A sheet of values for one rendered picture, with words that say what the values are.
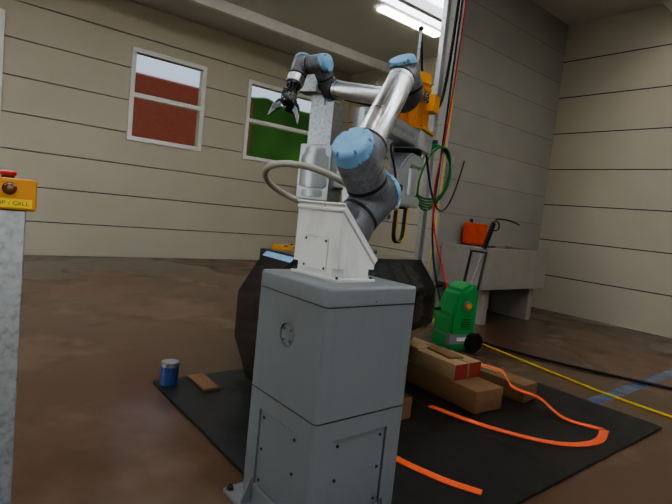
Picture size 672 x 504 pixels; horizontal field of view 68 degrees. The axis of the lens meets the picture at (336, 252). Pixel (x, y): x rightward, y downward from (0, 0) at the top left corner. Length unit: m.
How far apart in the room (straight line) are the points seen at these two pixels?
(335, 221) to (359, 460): 0.80
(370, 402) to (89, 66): 7.61
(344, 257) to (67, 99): 7.25
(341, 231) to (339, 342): 0.35
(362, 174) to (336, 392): 0.71
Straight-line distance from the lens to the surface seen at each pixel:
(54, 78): 8.56
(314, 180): 3.65
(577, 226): 7.52
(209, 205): 9.17
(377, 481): 1.91
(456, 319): 4.33
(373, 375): 1.69
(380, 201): 1.74
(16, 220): 1.50
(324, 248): 1.65
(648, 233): 7.19
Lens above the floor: 1.08
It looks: 5 degrees down
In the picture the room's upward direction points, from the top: 6 degrees clockwise
